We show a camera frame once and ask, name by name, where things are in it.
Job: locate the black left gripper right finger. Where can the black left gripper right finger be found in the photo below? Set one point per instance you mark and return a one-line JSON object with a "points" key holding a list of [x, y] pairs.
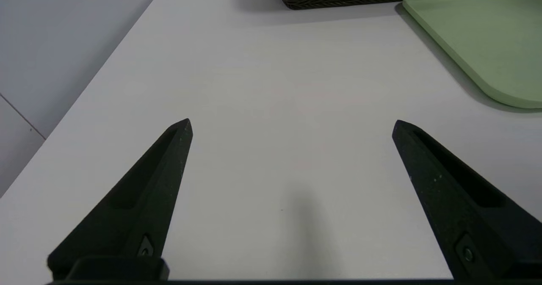
{"points": [[461, 208]]}

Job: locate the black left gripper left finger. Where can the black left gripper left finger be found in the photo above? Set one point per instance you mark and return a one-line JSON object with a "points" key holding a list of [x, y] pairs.
{"points": [[139, 208]]}

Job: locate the light green plastic tray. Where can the light green plastic tray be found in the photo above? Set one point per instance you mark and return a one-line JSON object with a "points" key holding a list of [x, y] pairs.
{"points": [[495, 35]]}

